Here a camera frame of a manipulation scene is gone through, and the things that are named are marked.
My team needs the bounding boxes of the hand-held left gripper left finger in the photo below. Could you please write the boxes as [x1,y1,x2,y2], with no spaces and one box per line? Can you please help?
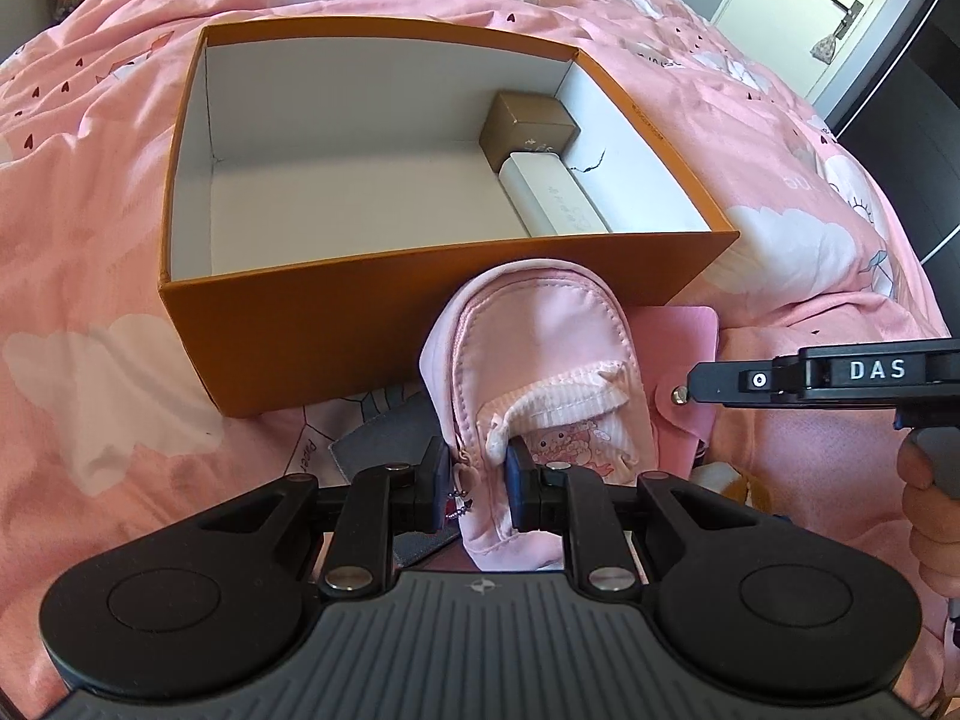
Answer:
[184,435,460,598]

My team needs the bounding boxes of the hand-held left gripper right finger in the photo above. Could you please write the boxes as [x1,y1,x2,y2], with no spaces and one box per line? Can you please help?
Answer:
[504,439,781,596]

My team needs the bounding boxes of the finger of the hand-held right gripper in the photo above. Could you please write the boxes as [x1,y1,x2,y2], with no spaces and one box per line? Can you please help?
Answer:
[686,356,807,410]

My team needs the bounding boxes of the pink snap card wallet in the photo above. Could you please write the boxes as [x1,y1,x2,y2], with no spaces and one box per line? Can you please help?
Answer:
[630,305,721,466]

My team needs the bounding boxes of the brown white plush dog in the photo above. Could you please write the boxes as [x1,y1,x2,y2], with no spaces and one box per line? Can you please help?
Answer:
[701,460,770,515]

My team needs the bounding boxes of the pink mini backpack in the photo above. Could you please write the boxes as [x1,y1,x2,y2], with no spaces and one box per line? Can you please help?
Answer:
[418,259,661,571]

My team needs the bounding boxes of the orange cardboard box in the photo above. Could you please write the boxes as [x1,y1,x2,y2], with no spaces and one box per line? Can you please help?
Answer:
[157,21,742,419]

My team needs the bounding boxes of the white glasses case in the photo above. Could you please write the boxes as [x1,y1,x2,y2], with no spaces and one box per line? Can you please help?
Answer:
[496,151,612,239]

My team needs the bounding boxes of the dark gold small box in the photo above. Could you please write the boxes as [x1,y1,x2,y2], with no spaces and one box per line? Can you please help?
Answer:
[480,90,582,173]

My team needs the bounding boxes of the person's right hand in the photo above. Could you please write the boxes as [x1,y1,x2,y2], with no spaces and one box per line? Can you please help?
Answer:
[898,431,960,605]

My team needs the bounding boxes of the white door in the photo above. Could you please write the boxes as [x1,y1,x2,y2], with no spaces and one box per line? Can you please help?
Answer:
[709,0,920,117]

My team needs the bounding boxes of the pink printed duvet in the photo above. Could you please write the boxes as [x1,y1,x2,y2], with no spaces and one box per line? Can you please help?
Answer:
[0,0,960,720]

